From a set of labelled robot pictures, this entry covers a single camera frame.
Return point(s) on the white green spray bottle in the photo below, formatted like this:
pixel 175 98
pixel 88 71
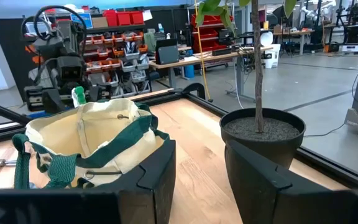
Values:
pixel 79 96

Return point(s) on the red bin rack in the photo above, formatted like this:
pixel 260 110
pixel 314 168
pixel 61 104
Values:
pixel 210 34

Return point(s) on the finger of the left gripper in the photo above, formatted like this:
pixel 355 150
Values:
pixel 53 101
pixel 95 93

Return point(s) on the brown cardboard box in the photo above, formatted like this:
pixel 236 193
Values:
pixel 99 22

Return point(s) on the black table clamp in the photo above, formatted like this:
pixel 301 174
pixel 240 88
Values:
pixel 197 88

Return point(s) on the blue plastic bin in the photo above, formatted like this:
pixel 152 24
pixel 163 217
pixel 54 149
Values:
pixel 39 114

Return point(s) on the potted green plant black pot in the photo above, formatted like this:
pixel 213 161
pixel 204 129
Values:
pixel 275 149

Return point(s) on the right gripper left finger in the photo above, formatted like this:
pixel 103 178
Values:
pixel 148 199

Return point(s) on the dark grey laptop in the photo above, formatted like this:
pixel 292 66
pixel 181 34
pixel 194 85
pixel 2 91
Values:
pixel 167 53

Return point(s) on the cream green gardening bag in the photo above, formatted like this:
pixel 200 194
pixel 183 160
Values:
pixel 104 130

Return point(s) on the shelf rack with small bins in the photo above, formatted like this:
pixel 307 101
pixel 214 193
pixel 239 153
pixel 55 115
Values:
pixel 126 59

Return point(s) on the wooden top workbench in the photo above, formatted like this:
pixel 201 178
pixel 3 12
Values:
pixel 197 59

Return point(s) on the black aluminium table frame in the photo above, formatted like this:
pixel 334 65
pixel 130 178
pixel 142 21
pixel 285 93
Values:
pixel 322 165

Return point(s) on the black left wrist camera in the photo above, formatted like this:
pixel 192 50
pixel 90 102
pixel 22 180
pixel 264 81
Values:
pixel 70 70

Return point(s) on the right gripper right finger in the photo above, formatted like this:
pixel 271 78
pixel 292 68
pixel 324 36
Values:
pixel 269 199

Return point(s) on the blue barrel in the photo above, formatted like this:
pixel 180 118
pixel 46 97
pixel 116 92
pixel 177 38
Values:
pixel 189 70

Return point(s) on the wooden top table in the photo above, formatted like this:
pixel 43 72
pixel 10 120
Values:
pixel 294 32

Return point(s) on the blue sign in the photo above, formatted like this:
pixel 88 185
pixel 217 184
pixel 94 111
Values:
pixel 82 20

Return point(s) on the red storage bin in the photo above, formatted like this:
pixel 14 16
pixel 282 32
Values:
pixel 123 18
pixel 110 18
pixel 137 17

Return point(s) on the white trash bin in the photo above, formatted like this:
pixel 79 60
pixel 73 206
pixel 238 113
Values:
pixel 271 53

